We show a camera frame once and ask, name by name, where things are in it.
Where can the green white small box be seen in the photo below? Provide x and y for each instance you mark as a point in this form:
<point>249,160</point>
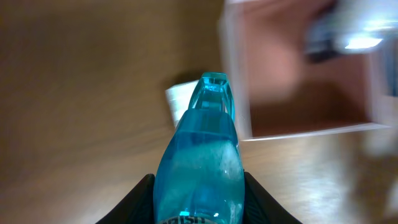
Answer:
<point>178,98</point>

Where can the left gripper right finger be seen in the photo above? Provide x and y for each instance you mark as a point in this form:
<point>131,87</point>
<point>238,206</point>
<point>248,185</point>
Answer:
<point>260,207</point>

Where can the white open cardboard box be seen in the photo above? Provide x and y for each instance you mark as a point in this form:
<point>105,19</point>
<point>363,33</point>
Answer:
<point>281,90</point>

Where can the clear purple soap pump bottle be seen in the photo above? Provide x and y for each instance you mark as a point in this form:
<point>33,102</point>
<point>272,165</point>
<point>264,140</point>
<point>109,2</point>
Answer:
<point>350,27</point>

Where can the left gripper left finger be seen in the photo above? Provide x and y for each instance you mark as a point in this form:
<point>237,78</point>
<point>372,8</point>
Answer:
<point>136,207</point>

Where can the blue mouthwash bottle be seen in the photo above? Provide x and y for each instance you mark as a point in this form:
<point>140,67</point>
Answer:
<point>200,178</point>

